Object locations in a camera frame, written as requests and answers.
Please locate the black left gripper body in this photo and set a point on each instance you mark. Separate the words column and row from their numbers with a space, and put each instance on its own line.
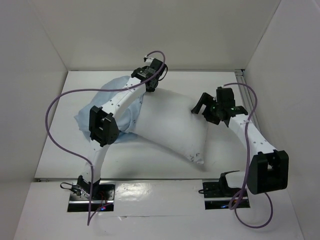
column 151, row 89

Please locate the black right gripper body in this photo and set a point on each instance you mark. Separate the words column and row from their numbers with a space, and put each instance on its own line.
column 208, row 108

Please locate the white pillow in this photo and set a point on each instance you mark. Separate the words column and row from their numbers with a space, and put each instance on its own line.
column 165, row 117

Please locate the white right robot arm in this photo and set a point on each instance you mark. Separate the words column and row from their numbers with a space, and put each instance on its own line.
column 267, row 169

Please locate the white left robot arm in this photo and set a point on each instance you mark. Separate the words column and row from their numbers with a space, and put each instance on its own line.
column 103, row 121

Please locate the aluminium frame rail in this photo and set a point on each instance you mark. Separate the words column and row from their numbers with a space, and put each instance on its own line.
column 246, row 95

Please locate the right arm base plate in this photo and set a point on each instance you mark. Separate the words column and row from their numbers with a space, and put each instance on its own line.
column 217, row 193

